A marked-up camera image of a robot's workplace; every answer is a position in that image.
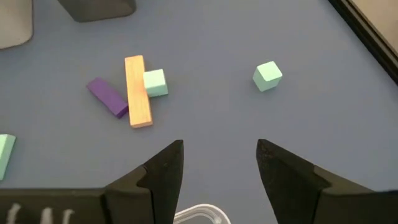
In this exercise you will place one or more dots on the mint green wooden cube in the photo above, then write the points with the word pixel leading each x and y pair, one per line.
pixel 155 84
pixel 267 76

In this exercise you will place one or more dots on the purple T-shaped block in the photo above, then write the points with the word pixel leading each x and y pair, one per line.
pixel 107 96

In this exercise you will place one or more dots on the dark grey translucent bin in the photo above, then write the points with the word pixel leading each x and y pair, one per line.
pixel 99 9

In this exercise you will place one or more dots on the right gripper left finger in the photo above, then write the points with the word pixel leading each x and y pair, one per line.
pixel 161 186

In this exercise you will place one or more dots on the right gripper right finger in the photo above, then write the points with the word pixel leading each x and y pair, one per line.
pixel 295 193

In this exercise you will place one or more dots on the long orange wooden block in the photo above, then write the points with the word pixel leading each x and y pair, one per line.
pixel 138 93

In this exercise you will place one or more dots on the mint green rectangular block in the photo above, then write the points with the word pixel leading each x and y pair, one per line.
pixel 6 152

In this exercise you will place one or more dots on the clear plastic bin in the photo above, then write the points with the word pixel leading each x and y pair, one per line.
pixel 199 206
pixel 14 21

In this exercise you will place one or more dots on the black table frame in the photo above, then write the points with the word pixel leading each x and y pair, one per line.
pixel 367 32

